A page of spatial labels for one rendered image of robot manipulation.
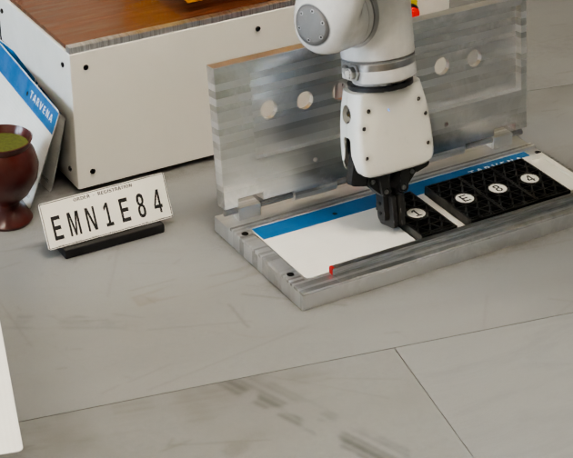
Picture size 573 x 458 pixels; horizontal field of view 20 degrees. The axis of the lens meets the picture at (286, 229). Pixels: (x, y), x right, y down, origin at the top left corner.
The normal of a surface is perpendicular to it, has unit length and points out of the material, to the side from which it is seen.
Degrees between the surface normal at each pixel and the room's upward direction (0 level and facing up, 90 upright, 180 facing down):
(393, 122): 78
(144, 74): 90
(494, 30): 83
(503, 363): 0
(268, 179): 83
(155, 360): 0
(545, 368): 0
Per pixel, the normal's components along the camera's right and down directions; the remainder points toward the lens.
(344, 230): 0.00, -0.87
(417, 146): 0.51, 0.22
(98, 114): 0.50, 0.43
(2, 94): -0.84, -0.11
